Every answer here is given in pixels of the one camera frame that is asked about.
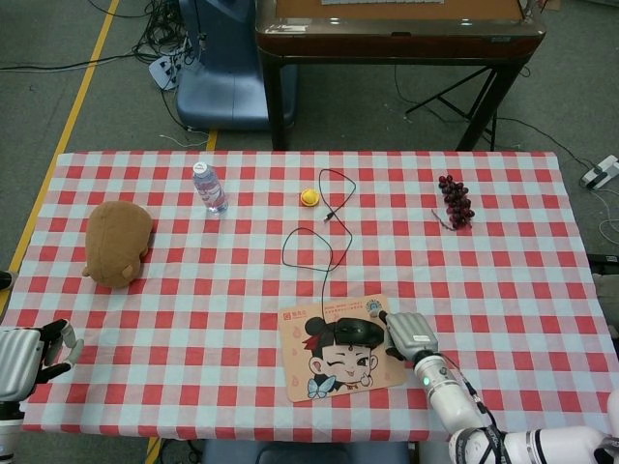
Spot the red white checkered tablecloth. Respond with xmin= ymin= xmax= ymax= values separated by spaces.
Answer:
xmin=0 ymin=148 xmax=619 ymax=445

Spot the cartoon girl mouse pad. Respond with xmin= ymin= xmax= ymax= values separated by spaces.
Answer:
xmin=277 ymin=293 xmax=406 ymax=404

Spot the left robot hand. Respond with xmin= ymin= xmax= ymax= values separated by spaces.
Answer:
xmin=0 ymin=318 xmax=84 ymax=402

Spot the brown plush capybara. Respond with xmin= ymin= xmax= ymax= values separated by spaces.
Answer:
xmin=80 ymin=200 xmax=155 ymax=290

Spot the grey floor power strip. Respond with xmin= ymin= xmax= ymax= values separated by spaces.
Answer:
xmin=148 ymin=51 xmax=184 ymax=92

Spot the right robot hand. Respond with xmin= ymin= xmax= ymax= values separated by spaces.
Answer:
xmin=376 ymin=308 xmax=441 ymax=363

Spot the black computer mouse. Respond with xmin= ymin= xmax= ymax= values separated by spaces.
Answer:
xmin=336 ymin=318 xmax=386 ymax=347

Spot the dark blue robot torso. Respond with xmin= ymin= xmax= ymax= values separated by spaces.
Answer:
xmin=200 ymin=438 xmax=418 ymax=464

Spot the white floor power strip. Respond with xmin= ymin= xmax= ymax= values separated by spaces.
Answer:
xmin=578 ymin=154 xmax=619 ymax=189

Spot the dark wooden mahjong table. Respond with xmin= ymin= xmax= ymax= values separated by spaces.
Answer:
xmin=254 ymin=0 xmax=546 ymax=152

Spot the clear plastic water bottle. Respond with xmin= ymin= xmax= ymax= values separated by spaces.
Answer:
xmin=192 ymin=161 xmax=229 ymax=217

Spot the dark purple grape bunch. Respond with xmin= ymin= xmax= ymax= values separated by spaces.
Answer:
xmin=431 ymin=173 xmax=476 ymax=232

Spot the black mouse cable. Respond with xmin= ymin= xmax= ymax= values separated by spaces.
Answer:
xmin=281 ymin=168 xmax=359 ymax=324

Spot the blue machine base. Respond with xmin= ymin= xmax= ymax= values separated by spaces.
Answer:
xmin=176 ymin=0 xmax=299 ymax=132

